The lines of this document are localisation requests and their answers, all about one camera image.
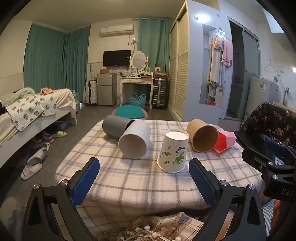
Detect white dressing table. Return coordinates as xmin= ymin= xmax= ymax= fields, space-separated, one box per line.
xmin=119 ymin=77 xmax=154 ymax=109

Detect green curtain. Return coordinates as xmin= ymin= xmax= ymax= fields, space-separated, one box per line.
xmin=137 ymin=16 xmax=172 ymax=72
xmin=23 ymin=24 xmax=90 ymax=96

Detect blue laundry basket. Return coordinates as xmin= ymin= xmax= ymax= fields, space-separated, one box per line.
xmin=129 ymin=93 xmax=147 ymax=109

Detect oval vanity mirror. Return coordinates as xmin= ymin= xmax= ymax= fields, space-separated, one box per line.
xmin=130 ymin=51 xmax=148 ymax=72

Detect black television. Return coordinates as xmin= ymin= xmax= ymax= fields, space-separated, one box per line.
xmin=103 ymin=50 xmax=131 ymax=67

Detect black silver suitcase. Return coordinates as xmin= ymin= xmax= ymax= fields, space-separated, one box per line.
xmin=152 ymin=78 xmax=169 ymax=109

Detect water jug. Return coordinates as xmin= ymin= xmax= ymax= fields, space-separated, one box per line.
xmin=71 ymin=90 xmax=80 ymax=108

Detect green curtain centre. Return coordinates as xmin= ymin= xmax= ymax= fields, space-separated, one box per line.
xmin=137 ymin=16 xmax=172 ymax=72

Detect white air conditioner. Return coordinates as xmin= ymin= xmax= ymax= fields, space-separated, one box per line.
xmin=100 ymin=24 xmax=134 ymax=37

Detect white louvered wardrobe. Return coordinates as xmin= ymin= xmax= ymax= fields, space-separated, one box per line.
xmin=168 ymin=2 xmax=189 ymax=121

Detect black floral bag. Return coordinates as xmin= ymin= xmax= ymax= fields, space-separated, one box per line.
xmin=240 ymin=102 xmax=295 ymax=149

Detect silver mini fridge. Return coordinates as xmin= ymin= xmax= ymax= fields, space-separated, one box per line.
xmin=97 ymin=73 xmax=117 ymax=106

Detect white washing machine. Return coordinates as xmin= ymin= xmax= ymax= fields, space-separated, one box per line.
xmin=244 ymin=77 xmax=278 ymax=120

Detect bed with bedding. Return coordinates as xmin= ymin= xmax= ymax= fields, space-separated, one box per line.
xmin=1 ymin=88 xmax=77 ymax=166

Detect pink stool with green cushion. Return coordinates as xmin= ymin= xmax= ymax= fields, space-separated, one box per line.
xmin=111 ymin=105 xmax=149 ymax=120

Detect white suitcase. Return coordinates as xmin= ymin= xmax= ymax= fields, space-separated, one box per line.
xmin=85 ymin=80 xmax=98 ymax=105

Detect orange item on bed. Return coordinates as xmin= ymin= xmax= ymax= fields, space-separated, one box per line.
xmin=40 ymin=87 xmax=54 ymax=95

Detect white slipper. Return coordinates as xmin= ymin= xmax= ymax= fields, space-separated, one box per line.
xmin=20 ymin=163 xmax=43 ymax=181
xmin=27 ymin=148 xmax=48 ymax=166

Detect white plastic cup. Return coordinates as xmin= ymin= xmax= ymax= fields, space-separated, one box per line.
xmin=118 ymin=120 xmax=151 ymax=159

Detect brown paper cup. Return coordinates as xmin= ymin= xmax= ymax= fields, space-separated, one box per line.
xmin=187 ymin=119 xmax=218 ymax=153

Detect white printed paper cup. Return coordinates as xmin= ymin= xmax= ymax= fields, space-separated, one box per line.
xmin=157 ymin=129 xmax=189 ymax=173

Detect hanging towels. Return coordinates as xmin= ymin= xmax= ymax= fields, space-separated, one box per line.
xmin=207 ymin=36 xmax=233 ymax=87

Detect pink faceted cup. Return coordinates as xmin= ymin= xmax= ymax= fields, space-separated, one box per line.
xmin=213 ymin=131 xmax=236 ymax=154

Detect plaid tablecloth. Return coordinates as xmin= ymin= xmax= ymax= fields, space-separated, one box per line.
xmin=55 ymin=119 xmax=265 ymax=241

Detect patterned quilted blanket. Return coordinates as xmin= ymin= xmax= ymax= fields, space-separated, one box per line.
xmin=6 ymin=94 xmax=57 ymax=132

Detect green curtain left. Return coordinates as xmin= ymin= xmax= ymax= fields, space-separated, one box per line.
xmin=23 ymin=24 xmax=90 ymax=96

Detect grey plastic cup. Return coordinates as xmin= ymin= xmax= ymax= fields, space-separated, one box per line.
xmin=102 ymin=115 xmax=134 ymax=139

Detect wire clothes hanger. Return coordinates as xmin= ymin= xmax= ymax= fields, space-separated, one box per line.
xmin=264 ymin=59 xmax=285 ymax=77

